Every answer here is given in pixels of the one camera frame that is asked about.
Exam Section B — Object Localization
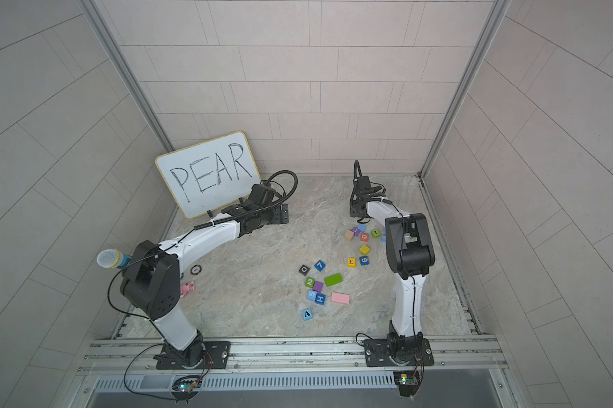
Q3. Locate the blue A block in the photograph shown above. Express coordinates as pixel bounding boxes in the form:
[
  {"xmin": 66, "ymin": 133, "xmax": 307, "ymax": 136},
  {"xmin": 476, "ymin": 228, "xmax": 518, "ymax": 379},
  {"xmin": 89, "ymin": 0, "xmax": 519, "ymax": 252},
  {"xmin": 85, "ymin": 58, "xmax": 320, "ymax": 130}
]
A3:
[{"xmin": 302, "ymin": 309, "xmax": 313, "ymax": 321}]

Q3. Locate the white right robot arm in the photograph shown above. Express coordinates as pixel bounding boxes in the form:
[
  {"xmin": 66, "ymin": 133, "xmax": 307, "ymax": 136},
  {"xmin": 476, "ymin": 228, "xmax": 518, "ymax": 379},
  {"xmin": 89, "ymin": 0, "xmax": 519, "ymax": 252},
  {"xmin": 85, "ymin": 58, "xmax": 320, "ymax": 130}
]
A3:
[{"xmin": 350, "ymin": 175, "xmax": 436, "ymax": 337}]

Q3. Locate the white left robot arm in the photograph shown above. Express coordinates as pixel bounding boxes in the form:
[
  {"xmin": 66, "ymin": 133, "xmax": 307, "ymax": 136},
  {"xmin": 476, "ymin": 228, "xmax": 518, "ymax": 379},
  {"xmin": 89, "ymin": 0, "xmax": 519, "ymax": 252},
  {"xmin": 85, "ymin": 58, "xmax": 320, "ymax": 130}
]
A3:
[{"xmin": 120, "ymin": 180, "xmax": 297, "ymax": 352}]

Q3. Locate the whiteboard with PEAR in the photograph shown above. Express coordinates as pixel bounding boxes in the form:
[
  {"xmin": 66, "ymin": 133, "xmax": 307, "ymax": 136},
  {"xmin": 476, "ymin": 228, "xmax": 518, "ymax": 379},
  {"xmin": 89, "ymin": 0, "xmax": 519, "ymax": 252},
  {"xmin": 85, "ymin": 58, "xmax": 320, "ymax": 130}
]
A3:
[{"xmin": 155, "ymin": 131, "xmax": 260, "ymax": 219}]

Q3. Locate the black O block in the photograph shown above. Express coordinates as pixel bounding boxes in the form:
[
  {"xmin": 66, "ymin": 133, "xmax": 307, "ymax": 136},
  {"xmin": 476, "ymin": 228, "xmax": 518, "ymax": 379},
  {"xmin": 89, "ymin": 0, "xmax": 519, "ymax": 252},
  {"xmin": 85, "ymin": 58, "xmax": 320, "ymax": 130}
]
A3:
[{"xmin": 299, "ymin": 265, "xmax": 311, "ymax": 276}]

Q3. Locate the green rectangular block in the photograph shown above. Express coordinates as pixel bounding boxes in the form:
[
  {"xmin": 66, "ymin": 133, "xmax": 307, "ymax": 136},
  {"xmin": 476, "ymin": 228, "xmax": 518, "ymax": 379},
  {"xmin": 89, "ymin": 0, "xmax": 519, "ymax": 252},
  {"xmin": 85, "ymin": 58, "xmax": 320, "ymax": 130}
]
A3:
[{"xmin": 324, "ymin": 273, "xmax": 343, "ymax": 287}]

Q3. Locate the blue H block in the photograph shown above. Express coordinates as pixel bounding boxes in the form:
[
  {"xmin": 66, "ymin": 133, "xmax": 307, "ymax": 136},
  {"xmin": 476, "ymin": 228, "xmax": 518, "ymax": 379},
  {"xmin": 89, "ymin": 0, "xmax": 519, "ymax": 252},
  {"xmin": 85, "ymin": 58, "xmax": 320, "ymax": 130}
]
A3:
[{"xmin": 315, "ymin": 293, "xmax": 326, "ymax": 305}]

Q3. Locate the pink rectangular block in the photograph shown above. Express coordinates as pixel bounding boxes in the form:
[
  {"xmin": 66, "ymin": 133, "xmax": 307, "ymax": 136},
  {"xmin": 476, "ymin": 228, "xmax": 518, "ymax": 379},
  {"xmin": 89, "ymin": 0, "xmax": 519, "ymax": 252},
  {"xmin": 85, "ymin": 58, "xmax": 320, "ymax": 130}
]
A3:
[{"xmin": 330, "ymin": 292, "xmax": 351, "ymax": 305}]

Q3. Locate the pink pig toy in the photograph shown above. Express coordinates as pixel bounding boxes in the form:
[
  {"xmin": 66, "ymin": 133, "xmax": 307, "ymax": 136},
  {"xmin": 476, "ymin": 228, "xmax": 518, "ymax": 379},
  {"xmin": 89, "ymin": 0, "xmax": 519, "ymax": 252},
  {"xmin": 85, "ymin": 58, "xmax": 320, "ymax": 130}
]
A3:
[{"xmin": 180, "ymin": 282, "xmax": 195, "ymax": 298}]

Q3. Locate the toy microphone on stand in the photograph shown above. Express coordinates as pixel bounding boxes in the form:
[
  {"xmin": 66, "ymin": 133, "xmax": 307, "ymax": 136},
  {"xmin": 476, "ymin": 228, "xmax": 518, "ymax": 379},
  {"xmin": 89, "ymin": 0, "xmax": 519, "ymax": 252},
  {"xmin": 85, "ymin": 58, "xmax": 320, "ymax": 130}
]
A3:
[{"xmin": 97, "ymin": 248, "xmax": 131, "ymax": 269}]

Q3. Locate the right green circuit board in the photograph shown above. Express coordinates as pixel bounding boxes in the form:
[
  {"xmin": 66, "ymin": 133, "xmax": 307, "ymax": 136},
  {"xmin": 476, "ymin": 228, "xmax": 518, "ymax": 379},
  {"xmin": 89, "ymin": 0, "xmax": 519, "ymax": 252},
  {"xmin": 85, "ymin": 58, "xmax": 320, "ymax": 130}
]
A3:
[{"xmin": 393, "ymin": 371, "xmax": 422, "ymax": 398}]

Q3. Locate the green circuit board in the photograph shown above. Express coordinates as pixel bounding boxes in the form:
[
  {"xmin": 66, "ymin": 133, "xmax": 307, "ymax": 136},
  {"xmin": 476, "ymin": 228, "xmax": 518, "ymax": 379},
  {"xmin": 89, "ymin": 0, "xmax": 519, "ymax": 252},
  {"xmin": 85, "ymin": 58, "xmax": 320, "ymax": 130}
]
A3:
[
  {"xmin": 170, "ymin": 376, "xmax": 202, "ymax": 401},
  {"xmin": 393, "ymin": 371, "xmax": 422, "ymax": 398}
]

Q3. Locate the left green circuit board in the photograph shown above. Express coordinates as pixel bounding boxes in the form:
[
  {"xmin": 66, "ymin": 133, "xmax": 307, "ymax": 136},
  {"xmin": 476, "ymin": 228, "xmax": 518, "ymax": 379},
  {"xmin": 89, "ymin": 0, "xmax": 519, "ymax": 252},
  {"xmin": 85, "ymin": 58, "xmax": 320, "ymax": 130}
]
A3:
[{"xmin": 170, "ymin": 376, "xmax": 202, "ymax": 401}]

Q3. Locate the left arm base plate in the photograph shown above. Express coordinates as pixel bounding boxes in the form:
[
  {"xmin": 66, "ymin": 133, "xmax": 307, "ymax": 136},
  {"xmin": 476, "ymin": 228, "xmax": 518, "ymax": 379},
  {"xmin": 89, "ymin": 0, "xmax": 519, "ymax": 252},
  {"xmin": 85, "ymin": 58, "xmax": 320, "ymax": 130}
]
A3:
[{"xmin": 154, "ymin": 340, "xmax": 232, "ymax": 370}]

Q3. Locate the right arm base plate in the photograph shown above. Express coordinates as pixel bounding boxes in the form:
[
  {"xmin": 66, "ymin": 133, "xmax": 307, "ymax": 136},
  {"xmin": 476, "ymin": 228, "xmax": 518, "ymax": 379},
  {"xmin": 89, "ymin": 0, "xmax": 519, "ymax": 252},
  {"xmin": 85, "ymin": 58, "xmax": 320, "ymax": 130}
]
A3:
[{"xmin": 362, "ymin": 337, "xmax": 435, "ymax": 367}]

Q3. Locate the aluminium front rail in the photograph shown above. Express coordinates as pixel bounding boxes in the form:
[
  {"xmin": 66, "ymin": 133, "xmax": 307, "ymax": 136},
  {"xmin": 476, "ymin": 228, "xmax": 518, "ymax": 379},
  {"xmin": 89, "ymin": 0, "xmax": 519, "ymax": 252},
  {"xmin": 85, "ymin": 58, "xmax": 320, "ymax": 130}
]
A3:
[{"xmin": 77, "ymin": 335, "xmax": 508, "ymax": 375}]

